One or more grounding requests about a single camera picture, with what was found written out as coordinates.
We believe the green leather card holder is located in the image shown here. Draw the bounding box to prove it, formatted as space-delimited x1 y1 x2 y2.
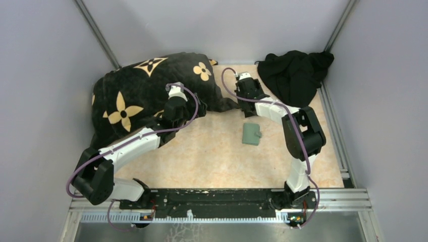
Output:
242 123 262 146

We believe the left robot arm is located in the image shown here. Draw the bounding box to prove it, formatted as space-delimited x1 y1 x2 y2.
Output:
66 82 206 209

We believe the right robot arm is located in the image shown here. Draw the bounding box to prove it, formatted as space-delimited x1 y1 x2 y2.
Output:
235 72 326 208

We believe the black crumpled cloth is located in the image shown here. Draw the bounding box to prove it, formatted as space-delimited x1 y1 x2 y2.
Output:
257 50 335 108

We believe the black floral patterned blanket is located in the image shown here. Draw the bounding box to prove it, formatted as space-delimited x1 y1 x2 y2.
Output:
90 52 238 149

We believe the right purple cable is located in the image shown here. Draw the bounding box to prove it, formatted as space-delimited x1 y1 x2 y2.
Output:
221 67 320 229

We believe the purple cable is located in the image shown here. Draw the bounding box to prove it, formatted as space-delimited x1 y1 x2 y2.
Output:
65 83 199 199
221 67 320 229

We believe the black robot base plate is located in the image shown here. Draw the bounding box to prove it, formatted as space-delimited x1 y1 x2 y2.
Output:
119 189 317 219

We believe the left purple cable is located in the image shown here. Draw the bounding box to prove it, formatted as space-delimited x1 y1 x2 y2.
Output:
65 83 199 199

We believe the aluminium front frame rail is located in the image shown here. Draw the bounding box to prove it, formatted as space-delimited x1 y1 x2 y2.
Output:
70 189 372 223

